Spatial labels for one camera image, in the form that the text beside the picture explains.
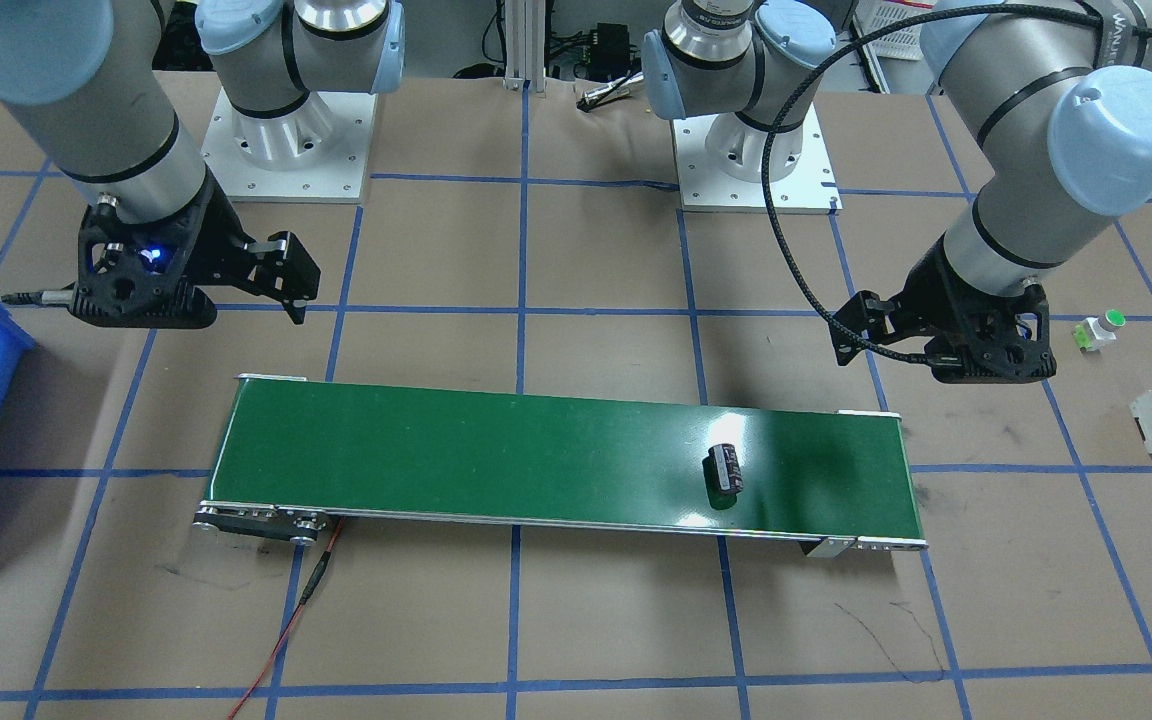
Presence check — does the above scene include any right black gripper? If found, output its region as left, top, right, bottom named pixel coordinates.
left=69, top=179, right=321, bottom=329

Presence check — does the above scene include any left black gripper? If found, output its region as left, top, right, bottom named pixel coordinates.
left=829, top=241, right=1053, bottom=384

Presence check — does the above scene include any black cylindrical capacitor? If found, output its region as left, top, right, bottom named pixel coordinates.
left=705, top=444, right=744, bottom=497

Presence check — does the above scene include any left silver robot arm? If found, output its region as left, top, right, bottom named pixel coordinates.
left=641, top=1, right=1152, bottom=384

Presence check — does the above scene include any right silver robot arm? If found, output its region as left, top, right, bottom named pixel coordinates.
left=0, top=1, right=404, bottom=329

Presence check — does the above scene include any green conveyor belt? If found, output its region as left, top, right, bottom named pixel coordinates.
left=195, top=376, right=927, bottom=558

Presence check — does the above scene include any green push button switch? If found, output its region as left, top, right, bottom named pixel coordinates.
left=1071, top=306, right=1126, bottom=354

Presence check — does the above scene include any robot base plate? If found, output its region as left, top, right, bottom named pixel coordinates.
left=670, top=106, right=842, bottom=214
left=202, top=91, right=376, bottom=204

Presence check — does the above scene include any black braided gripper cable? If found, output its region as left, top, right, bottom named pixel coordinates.
left=763, top=2, right=1107, bottom=363

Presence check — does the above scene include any red black conveyor wire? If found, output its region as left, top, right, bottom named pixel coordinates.
left=226, top=518, right=347, bottom=720

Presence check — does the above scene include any aluminium frame post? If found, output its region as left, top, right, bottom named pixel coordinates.
left=503, top=0, right=550, bottom=94

